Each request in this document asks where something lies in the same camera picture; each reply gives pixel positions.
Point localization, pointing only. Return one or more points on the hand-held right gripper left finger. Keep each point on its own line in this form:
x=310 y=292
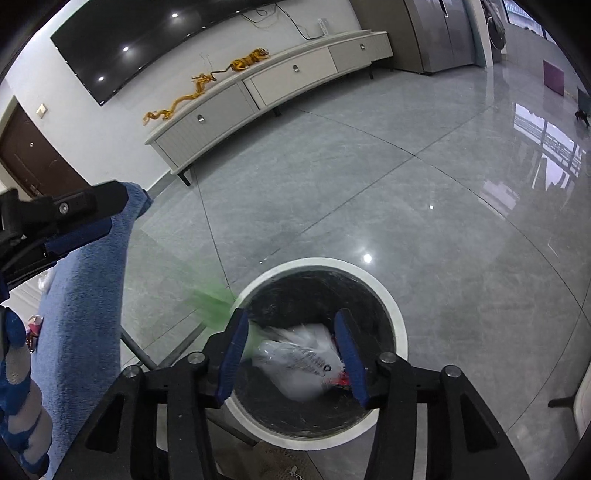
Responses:
x=233 y=355

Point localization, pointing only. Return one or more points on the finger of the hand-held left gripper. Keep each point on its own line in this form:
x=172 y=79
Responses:
x=92 y=201
x=78 y=237

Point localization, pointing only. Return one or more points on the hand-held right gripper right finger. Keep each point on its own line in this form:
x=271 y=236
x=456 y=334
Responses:
x=351 y=355

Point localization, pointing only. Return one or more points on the clear crinkled plastic wrapper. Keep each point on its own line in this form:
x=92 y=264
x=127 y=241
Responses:
x=300 y=360

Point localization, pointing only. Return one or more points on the green plastic wrapper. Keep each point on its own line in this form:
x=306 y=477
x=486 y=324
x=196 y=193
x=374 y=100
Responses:
x=210 y=300

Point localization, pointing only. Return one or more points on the round white trash bin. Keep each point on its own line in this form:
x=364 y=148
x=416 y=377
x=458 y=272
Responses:
x=300 y=288

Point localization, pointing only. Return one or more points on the person's left hand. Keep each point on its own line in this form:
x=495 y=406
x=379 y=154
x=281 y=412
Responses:
x=21 y=369

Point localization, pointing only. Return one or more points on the red snack wrapper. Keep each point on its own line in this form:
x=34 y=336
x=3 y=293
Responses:
x=340 y=381

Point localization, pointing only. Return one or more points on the white crumpled tissue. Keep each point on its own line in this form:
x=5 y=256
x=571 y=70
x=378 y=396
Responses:
x=48 y=280

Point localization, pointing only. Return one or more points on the dark brown door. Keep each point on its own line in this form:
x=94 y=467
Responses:
x=37 y=157

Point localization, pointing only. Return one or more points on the blue fuzzy blanket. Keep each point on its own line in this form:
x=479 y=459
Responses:
x=87 y=323

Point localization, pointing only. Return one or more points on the clear bag of red wrappers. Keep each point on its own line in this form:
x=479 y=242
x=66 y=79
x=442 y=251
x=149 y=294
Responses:
x=34 y=332

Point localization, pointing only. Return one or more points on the brown cardboard piece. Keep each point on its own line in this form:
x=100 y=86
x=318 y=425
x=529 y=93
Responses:
x=272 y=461

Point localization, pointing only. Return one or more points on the golden dragon figurine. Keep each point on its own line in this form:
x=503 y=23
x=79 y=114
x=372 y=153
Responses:
x=184 y=99

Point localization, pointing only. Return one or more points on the grey and white television console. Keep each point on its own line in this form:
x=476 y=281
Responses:
x=258 y=87

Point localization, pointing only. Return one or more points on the golden tiger figurine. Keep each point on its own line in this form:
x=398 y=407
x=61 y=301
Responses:
x=249 y=60

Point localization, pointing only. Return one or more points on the white stool with black leg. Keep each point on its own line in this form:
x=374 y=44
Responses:
x=579 y=406

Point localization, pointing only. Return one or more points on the grey refrigerator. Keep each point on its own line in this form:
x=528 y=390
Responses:
x=438 y=37

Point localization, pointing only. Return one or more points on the small black stand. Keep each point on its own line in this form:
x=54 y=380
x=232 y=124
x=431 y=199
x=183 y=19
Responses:
x=582 y=108

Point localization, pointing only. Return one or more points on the purple box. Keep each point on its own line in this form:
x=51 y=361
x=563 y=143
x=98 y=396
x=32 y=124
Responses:
x=553 y=77

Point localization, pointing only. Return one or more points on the grey appliance with round door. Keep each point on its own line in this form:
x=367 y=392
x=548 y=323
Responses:
x=495 y=32

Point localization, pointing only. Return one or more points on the beige wall switch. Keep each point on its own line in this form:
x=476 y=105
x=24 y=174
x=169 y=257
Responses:
x=41 y=111

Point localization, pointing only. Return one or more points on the black wall television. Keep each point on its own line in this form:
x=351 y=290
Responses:
x=138 y=41

